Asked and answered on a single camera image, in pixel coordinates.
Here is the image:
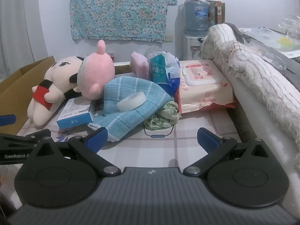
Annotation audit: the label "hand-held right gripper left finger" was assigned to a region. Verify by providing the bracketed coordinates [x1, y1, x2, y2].
[35, 127, 122, 177]

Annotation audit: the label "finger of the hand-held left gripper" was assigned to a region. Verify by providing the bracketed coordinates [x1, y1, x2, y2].
[0, 114, 16, 126]
[23, 129, 51, 142]

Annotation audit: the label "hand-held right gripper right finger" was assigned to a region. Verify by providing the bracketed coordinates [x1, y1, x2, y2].
[183, 127, 270, 177]

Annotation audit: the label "brown cardboard box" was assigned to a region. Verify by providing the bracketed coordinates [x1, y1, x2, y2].
[0, 56, 57, 135]

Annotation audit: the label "blue and white mask box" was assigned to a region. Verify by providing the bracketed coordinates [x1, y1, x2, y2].
[57, 97, 95, 130]

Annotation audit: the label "white tape roll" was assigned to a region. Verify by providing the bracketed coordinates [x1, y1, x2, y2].
[117, 92, 146, 112]

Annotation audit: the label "green scrunchie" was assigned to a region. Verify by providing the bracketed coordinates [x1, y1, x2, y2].
[143, 101, 181, 130]

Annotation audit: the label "light blue checked towel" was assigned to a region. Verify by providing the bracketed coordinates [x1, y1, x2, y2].
[88, 77, 173, 142]

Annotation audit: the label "pink round plush toy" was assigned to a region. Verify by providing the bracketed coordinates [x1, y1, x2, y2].
[77, 40, 115, 100]

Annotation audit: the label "pink sponge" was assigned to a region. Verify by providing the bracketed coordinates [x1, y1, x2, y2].
[131, 51, 150, 80]

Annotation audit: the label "blue and white tissue packet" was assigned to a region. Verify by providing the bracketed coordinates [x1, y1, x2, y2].
[149, 52, 181, 98]

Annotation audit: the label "checked tablecloth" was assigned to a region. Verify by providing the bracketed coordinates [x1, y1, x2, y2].
[16, 109, 242, 169]

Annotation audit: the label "pink wet wipes pack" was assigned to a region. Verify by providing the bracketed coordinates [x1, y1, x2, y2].
[175, 60, 236, 114]

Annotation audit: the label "white padded armrest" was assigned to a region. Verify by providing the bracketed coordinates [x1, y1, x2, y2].
[231, 78, 300, 207]

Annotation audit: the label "black-haired plush doll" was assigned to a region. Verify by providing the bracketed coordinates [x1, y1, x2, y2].
[28, 56, 85, 126]

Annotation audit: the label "white fluffy rolled blanket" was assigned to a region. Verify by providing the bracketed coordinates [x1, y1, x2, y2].
[202, 24, 300, 150]

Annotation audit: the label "white curtain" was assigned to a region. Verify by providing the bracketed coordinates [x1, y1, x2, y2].
[0, 0, 47, 78]

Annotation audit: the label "white water dispenser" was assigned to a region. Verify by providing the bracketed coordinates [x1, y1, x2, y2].
[183, 34, 207, 61]

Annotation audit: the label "clear plastic bags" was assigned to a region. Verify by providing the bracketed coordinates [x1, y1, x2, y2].
[239, 16, 300, 64]

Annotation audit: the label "blue water jug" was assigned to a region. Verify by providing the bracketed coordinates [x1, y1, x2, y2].
[184, 0, 210, 37]

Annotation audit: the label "patterned carton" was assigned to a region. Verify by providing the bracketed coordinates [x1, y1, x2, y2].
[206, 0, 226, 27]

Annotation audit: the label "blue floral cloth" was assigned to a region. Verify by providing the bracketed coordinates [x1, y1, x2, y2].
[70, 0, 177, 43]

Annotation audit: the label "black wire handle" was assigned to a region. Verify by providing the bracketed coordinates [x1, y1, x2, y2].
[143, 124, 175, 138]

